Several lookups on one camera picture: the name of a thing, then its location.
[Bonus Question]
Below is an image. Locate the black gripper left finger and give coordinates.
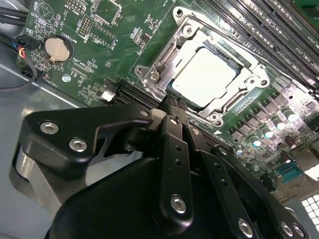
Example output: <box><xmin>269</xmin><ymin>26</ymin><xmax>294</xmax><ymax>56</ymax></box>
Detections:
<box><xmin>9</xmin><ymin>96</ymin><xmax>196</xmax><ymax>234</ymax></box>

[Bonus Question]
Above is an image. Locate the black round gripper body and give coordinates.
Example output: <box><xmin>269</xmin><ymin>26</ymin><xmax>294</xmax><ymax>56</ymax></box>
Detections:
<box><xmin>46</xmin><ymin>156</ymin><xmax>239</xmax><ymax>239</ymax></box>

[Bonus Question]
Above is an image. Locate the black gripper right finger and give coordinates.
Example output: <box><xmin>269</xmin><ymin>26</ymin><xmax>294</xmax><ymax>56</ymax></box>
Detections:
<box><xmin>177</xmin><ymin>99</ymin><xmax>310</xmax><ymax>239</ymax></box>

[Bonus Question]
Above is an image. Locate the silver square CPU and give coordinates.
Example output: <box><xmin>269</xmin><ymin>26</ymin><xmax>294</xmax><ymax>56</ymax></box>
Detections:
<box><xmin>171</xmin><ymin>47</ymin><xmax>245</xmax><ymax>108</ymax></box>

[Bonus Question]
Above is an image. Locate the metal socket cover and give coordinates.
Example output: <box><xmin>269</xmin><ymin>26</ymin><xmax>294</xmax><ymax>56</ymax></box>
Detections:
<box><xmin>149</xmin><ymin>23</ymin><xmax>270</xmax><ymax>118</ymax></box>

